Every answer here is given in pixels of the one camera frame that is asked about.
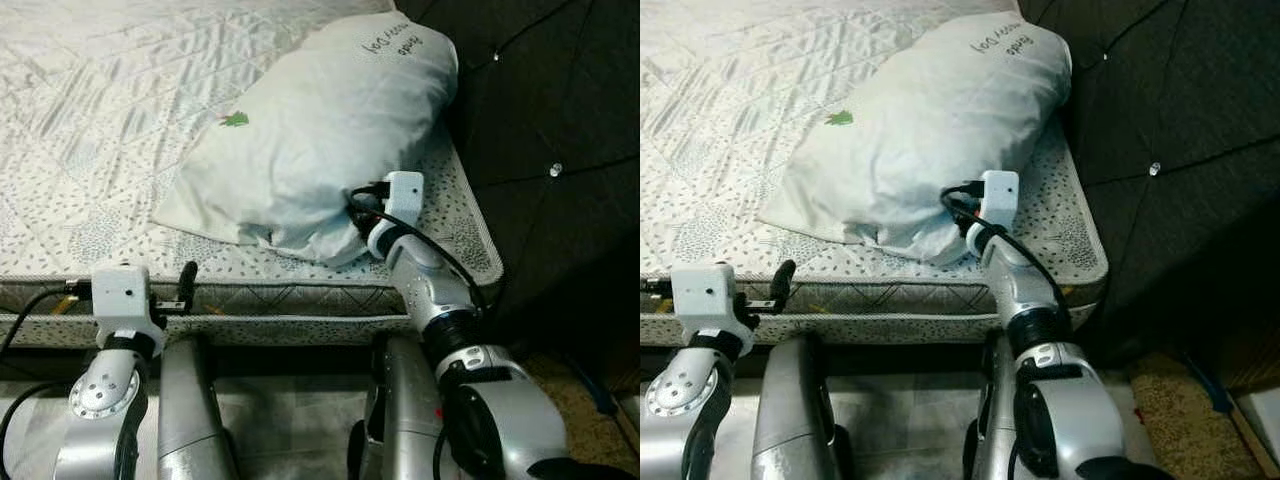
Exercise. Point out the white pillow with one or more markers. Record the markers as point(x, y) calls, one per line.
point(930, 130)
point(320, 130)

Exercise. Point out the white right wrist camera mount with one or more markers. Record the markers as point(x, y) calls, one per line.
point(403, 195)
point(998, 193)

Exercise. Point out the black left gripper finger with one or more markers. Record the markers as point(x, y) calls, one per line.
point(785, 280)
point(187, 280)

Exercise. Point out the dark tufted headboard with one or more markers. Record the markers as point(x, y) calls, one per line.
point(560, 100)
point(1180, 100)

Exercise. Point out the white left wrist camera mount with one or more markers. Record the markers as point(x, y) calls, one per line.
point(703, 290)
point(122, 290)

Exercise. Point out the white quilted mattress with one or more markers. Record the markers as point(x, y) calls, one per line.
point(730, 120)
point(100, 120)

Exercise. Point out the quilted bed base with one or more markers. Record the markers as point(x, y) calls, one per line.
point(900, 330)
point(280, 330)

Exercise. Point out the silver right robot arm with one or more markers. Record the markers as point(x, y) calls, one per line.
point(435, 290)
point(1030, 290)

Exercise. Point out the brown speckled floor mat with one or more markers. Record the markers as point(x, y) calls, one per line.
point(1180, 420)
point(575, 400)

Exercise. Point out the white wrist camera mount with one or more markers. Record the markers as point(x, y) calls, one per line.
point(403, 195)
point(122, 290)
point(703, 290)
point(998, 193)

